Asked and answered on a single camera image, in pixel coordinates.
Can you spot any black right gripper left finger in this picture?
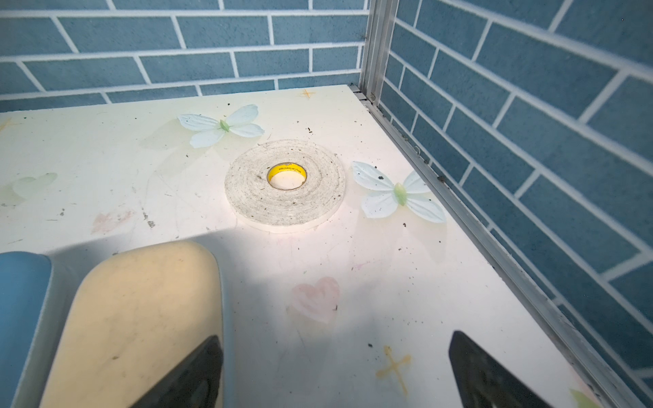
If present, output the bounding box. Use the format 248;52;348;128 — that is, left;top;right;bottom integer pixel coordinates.
132;335;224;408

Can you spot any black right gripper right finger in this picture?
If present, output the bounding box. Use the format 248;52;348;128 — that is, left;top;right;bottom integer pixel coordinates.
448;331;550;408

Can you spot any beige zippered umbrella case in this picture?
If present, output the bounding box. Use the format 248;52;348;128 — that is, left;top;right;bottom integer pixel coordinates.
40;241;224;407

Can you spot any clear tape roll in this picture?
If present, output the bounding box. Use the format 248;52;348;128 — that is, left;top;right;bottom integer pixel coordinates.
224;139;346;233

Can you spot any aluminium corner post right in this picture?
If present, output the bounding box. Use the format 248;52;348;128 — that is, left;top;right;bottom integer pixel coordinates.
359;0;399;105

